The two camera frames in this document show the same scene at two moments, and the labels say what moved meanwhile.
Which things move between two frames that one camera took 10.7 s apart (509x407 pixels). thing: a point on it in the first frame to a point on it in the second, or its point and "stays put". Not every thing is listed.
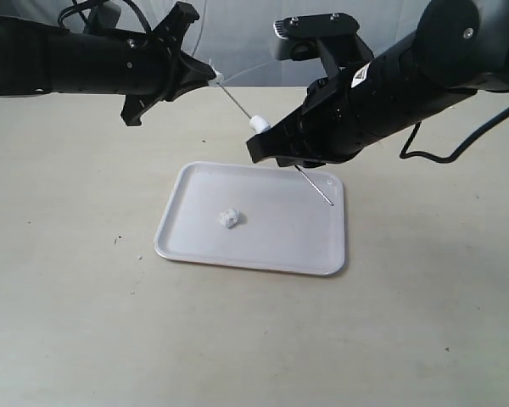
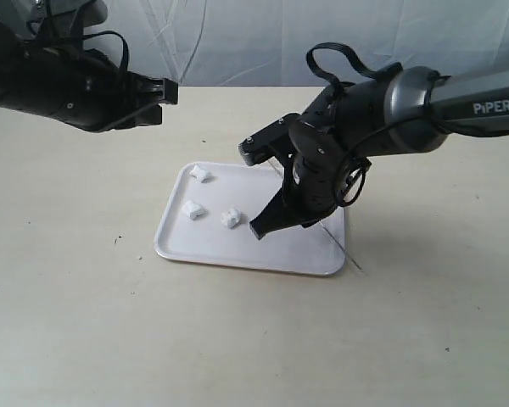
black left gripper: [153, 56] to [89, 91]
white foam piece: [219, 78] to [193, 210]
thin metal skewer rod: [251, 118] to [321, 223]
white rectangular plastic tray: [285, 224] stays put
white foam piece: [228, 218] stays put
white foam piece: [259, 123] to [202, 175]
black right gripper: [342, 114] to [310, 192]
